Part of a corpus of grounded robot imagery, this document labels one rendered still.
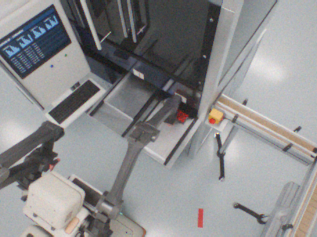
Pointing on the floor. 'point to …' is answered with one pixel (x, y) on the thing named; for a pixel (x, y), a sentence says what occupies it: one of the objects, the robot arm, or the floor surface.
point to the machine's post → (216, 64)
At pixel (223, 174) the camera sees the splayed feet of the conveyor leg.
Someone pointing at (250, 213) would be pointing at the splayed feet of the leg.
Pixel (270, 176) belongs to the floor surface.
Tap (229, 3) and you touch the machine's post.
